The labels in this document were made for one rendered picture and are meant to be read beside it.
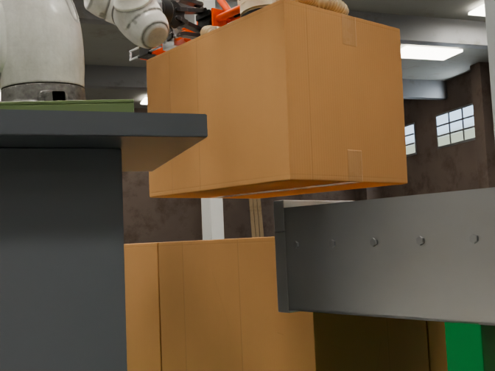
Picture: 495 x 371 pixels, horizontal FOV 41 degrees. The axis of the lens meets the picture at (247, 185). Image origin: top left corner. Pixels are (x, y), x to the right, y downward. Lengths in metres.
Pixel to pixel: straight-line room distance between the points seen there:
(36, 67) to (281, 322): 0.74
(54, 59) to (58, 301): 0.43
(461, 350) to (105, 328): 0.58
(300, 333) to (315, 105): 0.50
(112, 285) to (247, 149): 0.52
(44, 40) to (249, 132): 0.52
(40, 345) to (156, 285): 0.76
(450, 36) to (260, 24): 9.83
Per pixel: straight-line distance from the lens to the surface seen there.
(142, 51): 2.32
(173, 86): 1.82
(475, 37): 11.60
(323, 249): 1.17
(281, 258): 1.25
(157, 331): 1.90
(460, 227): 1.00
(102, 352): 1.19
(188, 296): 1.76
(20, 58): 1.27
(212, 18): 2.01
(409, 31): 10.91
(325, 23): 1.57
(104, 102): 1.12
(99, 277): 1.18
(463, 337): 1.01
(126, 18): 1.71
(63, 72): 1.27
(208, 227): 4.99
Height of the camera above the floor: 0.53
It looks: 5 degrees up
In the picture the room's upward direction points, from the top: 2 degrees counter-clockwise
